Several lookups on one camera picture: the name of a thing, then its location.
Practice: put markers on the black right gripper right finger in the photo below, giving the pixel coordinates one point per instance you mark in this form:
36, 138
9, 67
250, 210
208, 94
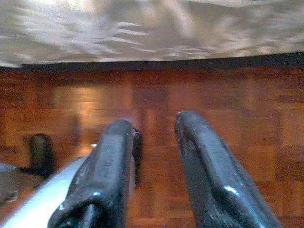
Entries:
213, 180

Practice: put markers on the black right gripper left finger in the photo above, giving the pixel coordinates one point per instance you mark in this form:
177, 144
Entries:
104, 171

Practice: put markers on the silver robot right leg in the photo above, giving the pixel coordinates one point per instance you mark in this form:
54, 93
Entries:
47, 190

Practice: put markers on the beige floral bed sheet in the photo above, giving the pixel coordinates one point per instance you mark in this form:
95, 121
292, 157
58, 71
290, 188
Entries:
142, 31

